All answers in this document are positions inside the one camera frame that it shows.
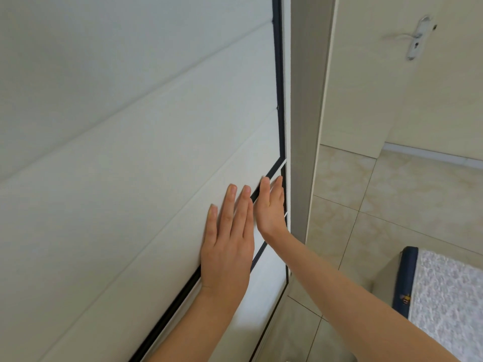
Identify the person's left hand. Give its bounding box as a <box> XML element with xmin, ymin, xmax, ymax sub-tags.
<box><xmin>200</xmin><ymin>184</ymin><xmax>256</xmax><ymax>299</ymax></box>

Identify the person's right hand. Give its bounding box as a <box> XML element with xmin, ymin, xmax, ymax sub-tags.
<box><xmin>254</xmin><ymin>176</ymin><xmax>290</xmax><ymax>244</ymax></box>

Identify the white black-framed wardrobe door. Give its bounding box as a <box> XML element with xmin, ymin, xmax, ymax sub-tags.
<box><xmin>0</xmin><ymin>0</ymin><xmax>288</xmax><ymax>362</ymax></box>

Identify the person's left forearm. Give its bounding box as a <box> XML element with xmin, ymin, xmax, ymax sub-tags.
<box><xmin>145</xmin><ymin>286</ymin><xmax>246</xmax><ymax>362</ymax></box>

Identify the person's right forearm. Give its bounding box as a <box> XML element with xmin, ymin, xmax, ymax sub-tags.
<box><xmin>264</xmin><ymin>229</ymin><xmax>461</xmax><ymax>362</ymax></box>

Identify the white wardrobe door panel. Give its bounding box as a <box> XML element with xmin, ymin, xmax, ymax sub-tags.
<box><xmin>141</xmin><ymin>162</ymin><xmax>290</xmax><ymax>362</ymax></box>

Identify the cream room door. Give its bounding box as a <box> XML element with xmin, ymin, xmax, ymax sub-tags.
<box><xmin>319</xmin><ymin>0</ymin><xmax>447</xmax><ymax>159</ymax></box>

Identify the beige bed base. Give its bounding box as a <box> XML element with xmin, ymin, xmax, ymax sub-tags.
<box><xmin>371</xmin><ymin>252</ymin><xmax>404</xmax><ymax>311</ymax></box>

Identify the white baseboard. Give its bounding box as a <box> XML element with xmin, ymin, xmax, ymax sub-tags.
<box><xmin>382</xmin><ymin>142</ymin><xmax>483</xmax><ymax>171</ymax></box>

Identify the navy-edged patterned mattress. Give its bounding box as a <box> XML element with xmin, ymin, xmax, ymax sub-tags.
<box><xmin>392</xmin><ymin>246</ymin><xmax>483</xmax><ymax>362</ymax></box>

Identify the grey wardrobe side post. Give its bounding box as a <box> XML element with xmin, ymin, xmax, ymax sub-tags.
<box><xmin>288</xmin><ymin>0</ymin><xmax>339</xmax><ymax>245</ymax></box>

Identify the silver door handle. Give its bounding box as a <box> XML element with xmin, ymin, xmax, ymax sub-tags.
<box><xmin>384</xmin><ymin>15</ymin><xmax>433</xmax><ymax>61</ymax></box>

